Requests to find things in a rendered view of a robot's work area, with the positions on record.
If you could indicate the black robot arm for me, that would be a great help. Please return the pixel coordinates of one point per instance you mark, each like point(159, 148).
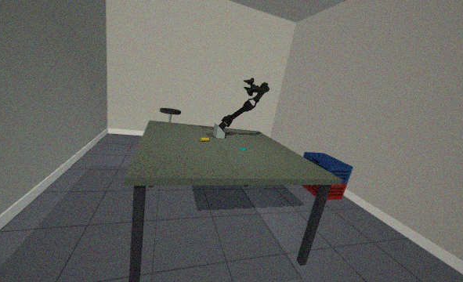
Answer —
point(227, 120)

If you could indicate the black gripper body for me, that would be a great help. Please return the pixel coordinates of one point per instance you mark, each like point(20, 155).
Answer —
point(253, 85)

